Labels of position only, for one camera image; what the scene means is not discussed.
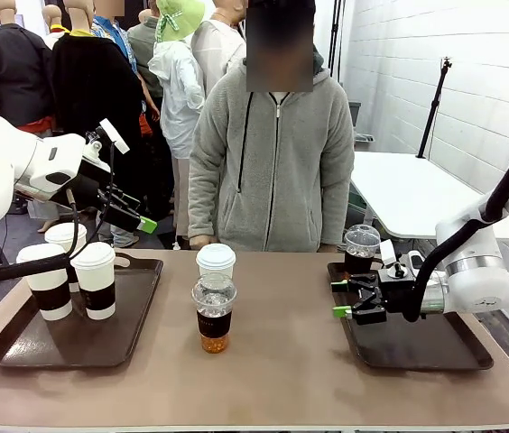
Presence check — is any black light stand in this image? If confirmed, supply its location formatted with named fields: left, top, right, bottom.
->
left=329, top=0, right=346, bottom=78

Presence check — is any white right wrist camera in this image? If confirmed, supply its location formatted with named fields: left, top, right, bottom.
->
left=378, top=238, right=427, bottom=272

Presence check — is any mannequin in grey-green shirt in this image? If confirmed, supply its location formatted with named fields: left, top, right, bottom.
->
left=126, top=8, right=165, bottom=100

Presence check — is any mannequin black robe yellow collar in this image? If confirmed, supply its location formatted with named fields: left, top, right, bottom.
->
left=51, top=0, right=147, bottom=217

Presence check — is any mannequin with red yellow collar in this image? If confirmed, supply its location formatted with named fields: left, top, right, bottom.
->
left=41, top=4, right=73, bottom=49

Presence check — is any mannequin in black jacket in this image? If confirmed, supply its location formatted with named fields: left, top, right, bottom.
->
left=0, top=0, right=55, bottom=130

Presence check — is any person's right hand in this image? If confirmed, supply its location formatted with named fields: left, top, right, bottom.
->
left=190, top=234, right=217, bottom=251

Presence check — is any black corrugated cable hose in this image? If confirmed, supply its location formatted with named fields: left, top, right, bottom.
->
left=401, top=133, right=509, bottom=324

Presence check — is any green sun hat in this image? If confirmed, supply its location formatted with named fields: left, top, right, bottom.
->
left=154, top=0, right=206, bottom=42

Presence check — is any black tripod stand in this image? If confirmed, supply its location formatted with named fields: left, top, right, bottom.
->
left=416, top=56, right=454, bottom=159

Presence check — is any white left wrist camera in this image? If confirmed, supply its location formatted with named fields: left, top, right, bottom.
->
left=99, top=118, right=131, bottom=155

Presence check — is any person's left forearm grey sleeve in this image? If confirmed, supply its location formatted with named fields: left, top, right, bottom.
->
left=315, top=152, right=356, bottom=247

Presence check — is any person's right forearm grey sleeve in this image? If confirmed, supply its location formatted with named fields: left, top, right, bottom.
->
left=187, top=152, right=220, bottom=239

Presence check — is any green crate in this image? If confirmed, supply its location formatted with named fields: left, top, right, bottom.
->
left=348, top=187, right=368, bottom=226

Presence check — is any person in grey hoodie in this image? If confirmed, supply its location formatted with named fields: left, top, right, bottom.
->
left=188, top=0, right=356, bottom=253

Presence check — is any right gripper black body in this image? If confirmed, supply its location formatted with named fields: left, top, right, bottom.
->
left=378, top=269, right=421, bottom=314

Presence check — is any person in blue patterned shirt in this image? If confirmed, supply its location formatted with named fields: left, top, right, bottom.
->
left=90, top=0, right=161, bottom=136

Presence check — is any dark brown serving tray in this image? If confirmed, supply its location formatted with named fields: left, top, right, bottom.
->
left=326, top=261, right=495, bottom=372
left=0, top=252, right=164, bottom=369

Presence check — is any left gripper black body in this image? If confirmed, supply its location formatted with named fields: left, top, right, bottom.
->
left=62, top=158, right=116, bottom=217

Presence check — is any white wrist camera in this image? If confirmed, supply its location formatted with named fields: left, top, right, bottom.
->
left=99, top=118, right=131, bottom=155
left=378, top=238, right=427, bottom=272

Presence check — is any clear iced tea cup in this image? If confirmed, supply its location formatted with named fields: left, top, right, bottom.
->
left=343, top=224, right=381, bottom=275
left=190, top=272, right=238, bottom=355

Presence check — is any grey bin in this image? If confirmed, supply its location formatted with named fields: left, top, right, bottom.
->
left=348, top=101, right=375, bottom=145

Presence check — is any mannequin in white shirt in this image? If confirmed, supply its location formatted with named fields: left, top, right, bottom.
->
left=190, top=0, right=247, bottom=96

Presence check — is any white folding table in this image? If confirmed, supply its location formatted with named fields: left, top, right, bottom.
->
left=348, top=151, right=509, bottom=240

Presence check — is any white paper cup black sleeve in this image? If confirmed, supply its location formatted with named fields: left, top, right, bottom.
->
left=15, top=243, right=74, bottom=322
left=69, top=242, right=117, bottom=321
left=195, top=243, right=236, bottom=281
left=44, top=222, right=88, bottom=293

